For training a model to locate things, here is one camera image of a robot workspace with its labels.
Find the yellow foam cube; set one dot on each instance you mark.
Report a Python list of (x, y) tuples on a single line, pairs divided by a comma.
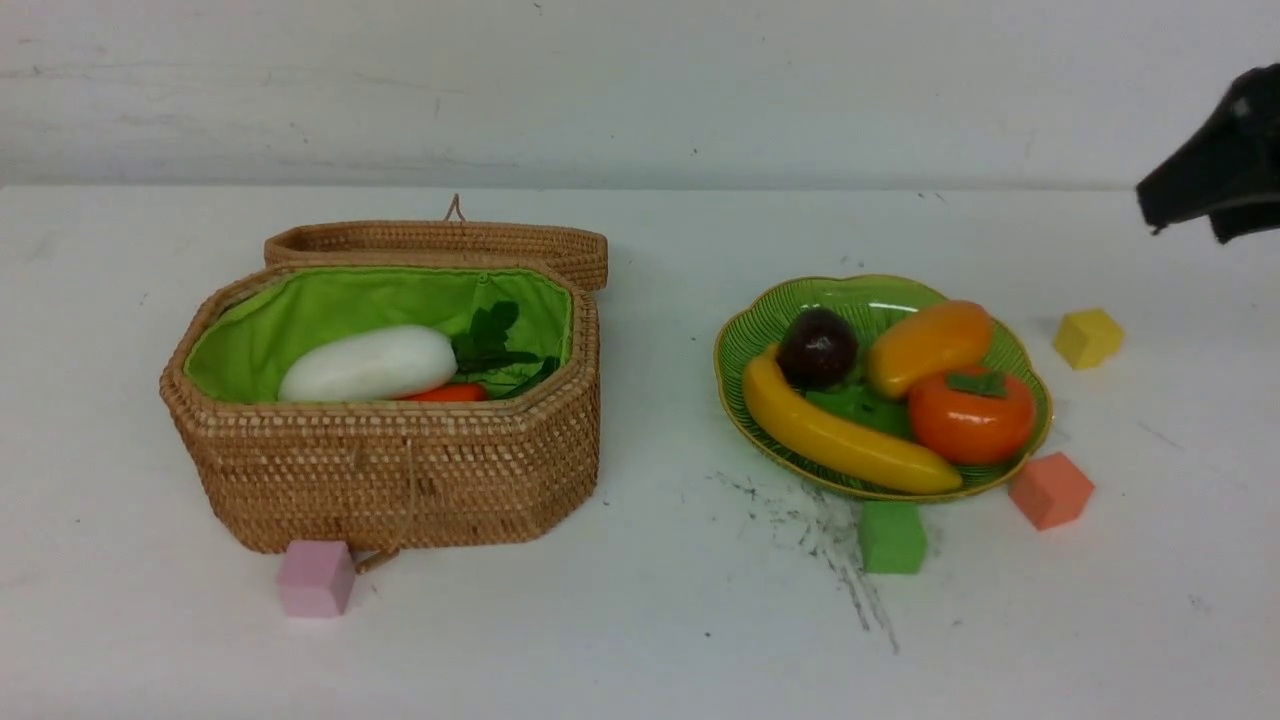
[(1086, 338)]

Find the orange yellow mango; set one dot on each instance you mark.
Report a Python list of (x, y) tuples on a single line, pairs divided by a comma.
[(934, 339)]

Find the yellow banana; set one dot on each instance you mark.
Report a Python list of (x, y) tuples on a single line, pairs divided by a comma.
[(839, 444)]

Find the orange foam cube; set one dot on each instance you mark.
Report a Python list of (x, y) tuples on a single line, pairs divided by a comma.
[(1051, 491)]

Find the white radish with leaves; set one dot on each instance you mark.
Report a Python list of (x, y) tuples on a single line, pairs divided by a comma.
[(392, 362)]

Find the pink foam cube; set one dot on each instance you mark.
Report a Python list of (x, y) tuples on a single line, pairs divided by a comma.
[(316, 579)]

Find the dark purple plum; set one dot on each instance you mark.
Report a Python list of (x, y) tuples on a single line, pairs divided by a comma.
[(819, 350)]

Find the woven wicker basket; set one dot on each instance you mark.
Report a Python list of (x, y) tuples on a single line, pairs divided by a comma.
[(392, 475)]

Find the green foam cube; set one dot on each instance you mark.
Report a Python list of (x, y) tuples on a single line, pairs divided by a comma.
[(891, 538)]

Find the orange persimmon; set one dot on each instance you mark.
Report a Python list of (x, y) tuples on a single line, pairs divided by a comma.
[(972, 416)]

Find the green fabric basket liner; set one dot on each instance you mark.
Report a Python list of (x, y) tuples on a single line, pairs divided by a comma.
[(243, 355)]

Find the wicker basket lid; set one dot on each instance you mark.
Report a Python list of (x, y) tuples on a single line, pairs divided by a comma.
[(578, 255)]

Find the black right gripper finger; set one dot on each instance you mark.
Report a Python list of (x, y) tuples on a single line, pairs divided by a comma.
[(1227, 224), (1231, 160)]

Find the red chili pepper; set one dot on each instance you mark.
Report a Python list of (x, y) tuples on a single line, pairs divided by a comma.
[(452, 393)]

